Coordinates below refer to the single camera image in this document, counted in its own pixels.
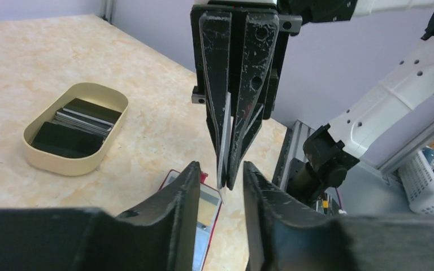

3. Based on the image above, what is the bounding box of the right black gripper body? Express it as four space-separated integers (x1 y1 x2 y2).
190 1 302 120

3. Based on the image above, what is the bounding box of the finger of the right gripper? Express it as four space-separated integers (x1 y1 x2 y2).
199 11 232 171
226 13 279 190

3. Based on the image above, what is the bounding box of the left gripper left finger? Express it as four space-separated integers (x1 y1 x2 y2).
0 161 201 270

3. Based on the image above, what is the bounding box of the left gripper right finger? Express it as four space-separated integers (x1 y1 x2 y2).
243 161 434 270

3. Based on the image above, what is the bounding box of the gold credit card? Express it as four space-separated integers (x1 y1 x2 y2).
197 193 220 226

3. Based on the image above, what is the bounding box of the red card holder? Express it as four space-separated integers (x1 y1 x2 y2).
158 169 224 271

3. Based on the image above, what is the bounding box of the grey white credit card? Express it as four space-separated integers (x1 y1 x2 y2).
217 92 231 203

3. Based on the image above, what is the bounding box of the beige oval tray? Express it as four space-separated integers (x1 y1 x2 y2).
23 82 129 176

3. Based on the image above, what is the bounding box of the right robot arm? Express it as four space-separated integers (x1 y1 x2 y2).
190 1 434 204

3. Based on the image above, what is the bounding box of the numbered black credit card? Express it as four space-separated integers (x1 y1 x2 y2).
50 109 114 138

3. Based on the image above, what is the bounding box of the white plastic basket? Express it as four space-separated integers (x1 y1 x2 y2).
398 151 434 215

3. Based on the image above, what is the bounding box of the aluminium frame rail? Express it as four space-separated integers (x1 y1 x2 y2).
272 120 314 191

